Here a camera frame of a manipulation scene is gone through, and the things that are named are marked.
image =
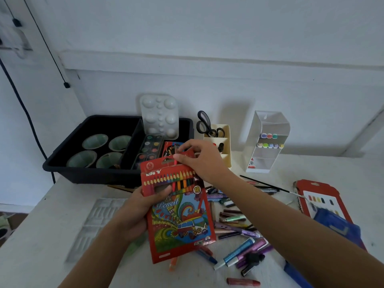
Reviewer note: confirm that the red paint set package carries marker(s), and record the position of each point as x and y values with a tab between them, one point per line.
330	189

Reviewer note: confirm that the green marker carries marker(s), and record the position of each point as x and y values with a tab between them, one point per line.
136	245

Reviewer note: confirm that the person's right hand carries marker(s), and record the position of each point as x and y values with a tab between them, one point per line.
207	164

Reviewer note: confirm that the person's left hand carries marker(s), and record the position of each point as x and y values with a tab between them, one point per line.
132	215

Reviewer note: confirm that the cream desk organizer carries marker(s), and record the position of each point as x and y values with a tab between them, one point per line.
227	140

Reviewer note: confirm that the black scissors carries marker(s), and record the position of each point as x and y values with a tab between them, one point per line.
204	121

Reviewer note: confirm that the small black object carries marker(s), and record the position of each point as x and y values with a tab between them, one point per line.
221	147

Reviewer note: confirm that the person's right thumb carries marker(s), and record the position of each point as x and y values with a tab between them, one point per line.
183	160

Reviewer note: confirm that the red crayon tube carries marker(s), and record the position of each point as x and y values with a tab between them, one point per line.
243	281

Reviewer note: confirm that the person's right forearm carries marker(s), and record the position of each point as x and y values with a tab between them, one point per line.
294	233

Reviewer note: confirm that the green paint cup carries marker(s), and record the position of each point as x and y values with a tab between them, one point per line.
81	159
95	141
120	143
108	160

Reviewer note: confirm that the orange pen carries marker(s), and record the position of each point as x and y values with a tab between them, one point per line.
173	263

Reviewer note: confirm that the person's left forearm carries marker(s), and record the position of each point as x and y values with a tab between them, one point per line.
96	257

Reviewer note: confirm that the clear acrylic marker holder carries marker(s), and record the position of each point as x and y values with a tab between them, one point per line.
270	122

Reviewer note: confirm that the red coloured pencil box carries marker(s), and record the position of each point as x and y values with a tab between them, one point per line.
180	220

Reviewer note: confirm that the blue flat folder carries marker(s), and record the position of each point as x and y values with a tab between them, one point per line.
295	275

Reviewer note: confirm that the pile of pens and tubes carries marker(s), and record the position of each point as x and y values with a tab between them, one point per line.
237	219

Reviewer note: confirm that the white plastic paint palette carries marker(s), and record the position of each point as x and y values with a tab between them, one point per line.
159	116

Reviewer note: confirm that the black plastic bin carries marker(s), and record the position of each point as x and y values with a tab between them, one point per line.
90	176

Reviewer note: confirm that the blue zip pouch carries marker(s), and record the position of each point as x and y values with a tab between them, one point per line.
336	222

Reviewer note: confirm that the small red black pencil pack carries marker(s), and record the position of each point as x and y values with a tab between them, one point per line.
169	148

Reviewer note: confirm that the person's left thumb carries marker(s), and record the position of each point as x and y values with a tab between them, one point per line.
159	193

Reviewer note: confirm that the thin black paintbrush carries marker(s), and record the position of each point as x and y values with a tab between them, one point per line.
264	183

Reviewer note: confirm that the brown wooden stick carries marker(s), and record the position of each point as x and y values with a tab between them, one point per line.
120	188

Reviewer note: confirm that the black watercolour paint set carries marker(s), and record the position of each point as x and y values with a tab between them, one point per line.
149	147

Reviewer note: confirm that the rows of pastel markers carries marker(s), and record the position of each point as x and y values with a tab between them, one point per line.
269	145

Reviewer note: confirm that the clear plastic insert tray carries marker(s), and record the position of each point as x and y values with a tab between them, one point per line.
96	215

